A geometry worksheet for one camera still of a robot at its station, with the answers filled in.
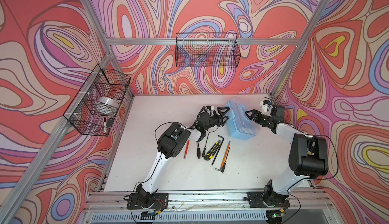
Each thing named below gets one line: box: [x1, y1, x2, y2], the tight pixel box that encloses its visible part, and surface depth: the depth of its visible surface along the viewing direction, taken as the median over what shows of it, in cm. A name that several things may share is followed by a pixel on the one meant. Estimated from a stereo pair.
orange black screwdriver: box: [220, 140, 231, 173], surface depth 90 cm
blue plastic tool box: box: [225, 96, 261, 141], surface depth 90 cm
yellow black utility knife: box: [203, 139, 222, 161], surface depth 91 cm
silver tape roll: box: [96, 96, 119, 109], surface depth 73 cm
